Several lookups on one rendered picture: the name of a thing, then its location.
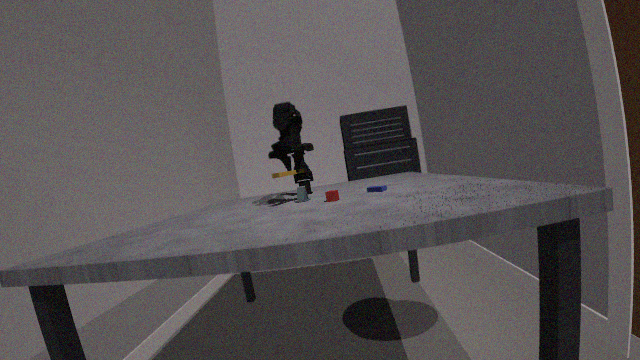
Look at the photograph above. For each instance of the yellow bar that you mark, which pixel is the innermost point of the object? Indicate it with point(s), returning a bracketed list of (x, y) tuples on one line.
[(287, 173)]

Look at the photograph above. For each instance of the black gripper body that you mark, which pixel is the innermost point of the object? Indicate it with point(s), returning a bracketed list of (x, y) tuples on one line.
[(300, 148)]

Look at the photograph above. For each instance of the red block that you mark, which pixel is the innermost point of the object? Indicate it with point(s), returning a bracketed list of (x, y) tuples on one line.
[(332, 195)]

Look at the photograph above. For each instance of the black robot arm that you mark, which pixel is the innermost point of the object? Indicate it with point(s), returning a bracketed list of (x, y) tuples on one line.
[(284, 121)]

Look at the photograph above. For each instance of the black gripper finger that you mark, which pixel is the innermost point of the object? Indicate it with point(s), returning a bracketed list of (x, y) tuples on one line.
[(286, 161), (297, 160)]

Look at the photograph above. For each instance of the blue rectangular block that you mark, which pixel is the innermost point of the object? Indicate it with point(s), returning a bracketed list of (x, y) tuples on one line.
[(377, 189)]

